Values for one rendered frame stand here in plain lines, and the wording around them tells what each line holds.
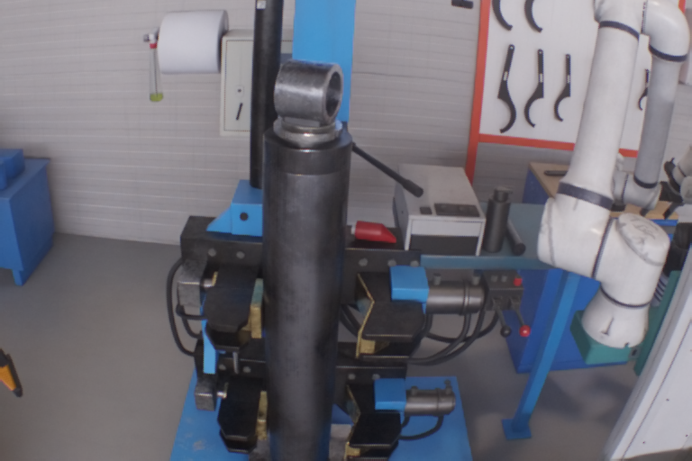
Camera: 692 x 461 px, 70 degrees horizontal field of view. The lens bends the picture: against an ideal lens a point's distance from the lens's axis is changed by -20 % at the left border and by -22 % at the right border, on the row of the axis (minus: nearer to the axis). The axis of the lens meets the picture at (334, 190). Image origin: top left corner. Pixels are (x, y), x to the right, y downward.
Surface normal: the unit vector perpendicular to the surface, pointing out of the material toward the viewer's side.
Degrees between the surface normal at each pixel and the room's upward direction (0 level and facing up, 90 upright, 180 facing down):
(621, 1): 65
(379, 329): 0
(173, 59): 109
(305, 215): 90
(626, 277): 91
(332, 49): 90
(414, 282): 0
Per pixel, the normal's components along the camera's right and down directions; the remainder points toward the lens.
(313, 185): 0.22, 0.40
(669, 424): -0.02, 0.40
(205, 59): -0.03, 0.68
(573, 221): -0.50, -0.12
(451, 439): 0.05, -0.91
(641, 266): -0.37, 0.37
